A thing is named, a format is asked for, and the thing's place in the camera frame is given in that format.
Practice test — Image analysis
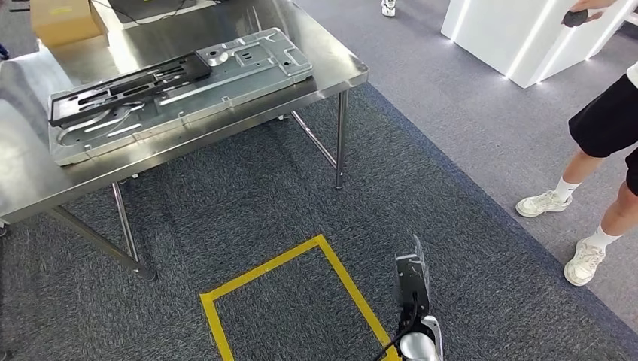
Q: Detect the white lit display stand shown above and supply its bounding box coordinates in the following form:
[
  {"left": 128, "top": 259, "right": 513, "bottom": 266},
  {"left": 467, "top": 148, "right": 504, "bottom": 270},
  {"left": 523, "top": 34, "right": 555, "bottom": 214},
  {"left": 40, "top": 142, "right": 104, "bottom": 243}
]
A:
[{"left": 440, "top": 0, "right": 638, "bottom": 89}]

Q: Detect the black plastic plate part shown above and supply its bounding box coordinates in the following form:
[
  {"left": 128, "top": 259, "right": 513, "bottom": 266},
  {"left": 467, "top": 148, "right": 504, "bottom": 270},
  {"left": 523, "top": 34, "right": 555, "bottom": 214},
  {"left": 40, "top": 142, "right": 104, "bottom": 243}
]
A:
[{"left": 48, "top": 52, "right": 213, "bottom": 128}]

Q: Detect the black round object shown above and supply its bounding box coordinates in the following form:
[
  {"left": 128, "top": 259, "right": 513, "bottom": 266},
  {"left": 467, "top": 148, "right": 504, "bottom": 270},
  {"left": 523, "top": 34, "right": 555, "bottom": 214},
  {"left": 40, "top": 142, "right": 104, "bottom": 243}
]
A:
[{"left": 561, "top": 8, "right": 590, "bottom": 29}]

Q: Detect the person's hand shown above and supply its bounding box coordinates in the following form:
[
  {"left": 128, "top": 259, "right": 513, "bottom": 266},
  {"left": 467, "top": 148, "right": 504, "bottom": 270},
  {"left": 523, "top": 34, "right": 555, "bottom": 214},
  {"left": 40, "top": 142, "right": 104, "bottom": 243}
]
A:
[{"left": 570, "top": 0, "right": 620, "bottom": 23}]

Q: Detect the stainless steel workbench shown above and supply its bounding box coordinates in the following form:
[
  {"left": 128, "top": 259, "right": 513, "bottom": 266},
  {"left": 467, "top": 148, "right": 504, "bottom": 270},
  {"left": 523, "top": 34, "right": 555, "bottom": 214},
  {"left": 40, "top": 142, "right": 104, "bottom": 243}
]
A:
[{"left": 0, "top": 0, "right": 370, "bottom": 283}]

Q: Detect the black cable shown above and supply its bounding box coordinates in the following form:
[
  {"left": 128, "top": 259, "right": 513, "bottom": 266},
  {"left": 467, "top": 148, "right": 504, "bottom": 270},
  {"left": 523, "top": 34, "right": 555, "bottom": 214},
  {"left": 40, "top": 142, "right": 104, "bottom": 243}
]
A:
[
  {"left": 92, "top": 0, "right": 223, "bottom": 27},
  {"left": 371, "top": 293, "right": 421, "bottom": 361}
]

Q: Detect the person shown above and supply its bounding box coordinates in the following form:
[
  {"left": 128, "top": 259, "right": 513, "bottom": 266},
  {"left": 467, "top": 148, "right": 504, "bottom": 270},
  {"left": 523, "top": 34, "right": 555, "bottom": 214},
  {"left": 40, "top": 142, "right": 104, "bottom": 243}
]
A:
[{"left": 515, "top": 62, "right": 638, "bottom": 288}]

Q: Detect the silver stamped metal part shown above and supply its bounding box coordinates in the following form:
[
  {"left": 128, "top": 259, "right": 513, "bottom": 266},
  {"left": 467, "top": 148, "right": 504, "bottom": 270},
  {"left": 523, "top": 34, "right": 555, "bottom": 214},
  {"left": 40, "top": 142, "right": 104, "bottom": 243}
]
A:
[{"left": 48, "top": 27, "right": 314, "bottom": 168}]

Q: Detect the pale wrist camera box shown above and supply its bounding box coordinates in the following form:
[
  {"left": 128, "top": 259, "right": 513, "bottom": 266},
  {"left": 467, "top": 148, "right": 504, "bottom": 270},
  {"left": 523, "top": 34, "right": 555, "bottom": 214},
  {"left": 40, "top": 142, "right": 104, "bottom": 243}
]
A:
[{"left": 393, "top": 234, "right": 432, "bottom": 320}]

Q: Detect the brown cardboard box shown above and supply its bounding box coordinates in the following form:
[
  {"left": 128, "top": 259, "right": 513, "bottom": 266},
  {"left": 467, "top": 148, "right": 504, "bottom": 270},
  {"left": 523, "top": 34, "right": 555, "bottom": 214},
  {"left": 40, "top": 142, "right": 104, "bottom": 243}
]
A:
[{"left": 29, "top": 0, "right": 109, "bottom": 50}]

